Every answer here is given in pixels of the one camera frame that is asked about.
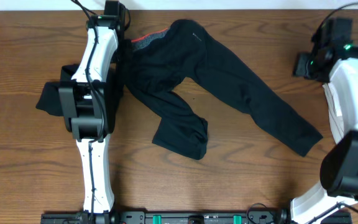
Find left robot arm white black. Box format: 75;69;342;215
58;15;122;223

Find folded black polo shirt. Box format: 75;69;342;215
35;64;124;118

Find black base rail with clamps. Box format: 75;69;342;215
40;203;352;224

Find dark navy leggings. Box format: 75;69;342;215
122;19;322;160

